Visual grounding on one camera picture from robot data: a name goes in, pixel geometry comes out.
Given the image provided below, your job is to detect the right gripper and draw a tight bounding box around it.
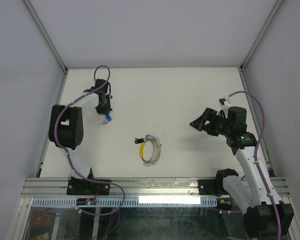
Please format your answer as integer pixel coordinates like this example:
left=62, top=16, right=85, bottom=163
left=189, top=107, right=232, bottom=137

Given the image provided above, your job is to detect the blue key tag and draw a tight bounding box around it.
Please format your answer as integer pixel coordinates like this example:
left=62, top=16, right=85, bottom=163
left=105, top=114, right=112, bottom=123

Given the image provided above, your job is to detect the black key tag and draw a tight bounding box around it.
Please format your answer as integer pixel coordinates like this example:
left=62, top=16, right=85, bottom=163
left=134, top=138, right=145, bottom=144

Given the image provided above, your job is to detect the large steel keyring yellow handle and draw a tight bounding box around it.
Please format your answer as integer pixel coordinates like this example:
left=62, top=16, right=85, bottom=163
left=139, top=138, right=162, bottom=167

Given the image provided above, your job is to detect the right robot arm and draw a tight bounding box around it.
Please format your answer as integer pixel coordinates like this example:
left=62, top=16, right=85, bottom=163
left=189, top=106, right=294, bottom=239

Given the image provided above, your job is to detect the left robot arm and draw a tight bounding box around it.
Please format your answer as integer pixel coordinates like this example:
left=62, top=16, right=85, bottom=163
left=48, top=79, right=112, bottom=195

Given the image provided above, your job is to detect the silver key with blue tag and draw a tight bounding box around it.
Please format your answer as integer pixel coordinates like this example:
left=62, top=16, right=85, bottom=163
left=98, top=119, right=109, bottom=126

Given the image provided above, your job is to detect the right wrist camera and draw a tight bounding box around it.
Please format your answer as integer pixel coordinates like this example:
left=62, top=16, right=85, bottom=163
left=218, top=94, right=232, bottom=108

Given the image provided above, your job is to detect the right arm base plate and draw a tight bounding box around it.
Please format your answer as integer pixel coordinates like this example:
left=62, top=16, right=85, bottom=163
left=197, top=178, right=229, bottom=197

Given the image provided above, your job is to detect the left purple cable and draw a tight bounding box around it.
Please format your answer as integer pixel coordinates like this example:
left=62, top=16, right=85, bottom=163
left=55, top=65, right=126, bottom=216

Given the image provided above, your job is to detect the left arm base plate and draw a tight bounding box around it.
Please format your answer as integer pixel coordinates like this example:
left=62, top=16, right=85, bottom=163
left=66, top=177, right=111, bottom=196

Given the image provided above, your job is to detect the aluminium front rail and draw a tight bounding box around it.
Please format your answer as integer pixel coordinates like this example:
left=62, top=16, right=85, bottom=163
left=21, top=176, right=291, bottom=198

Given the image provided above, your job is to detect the slotted cable duct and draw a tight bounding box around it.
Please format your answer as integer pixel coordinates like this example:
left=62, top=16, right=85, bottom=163
left=32, top=195, right=217, bottom=208

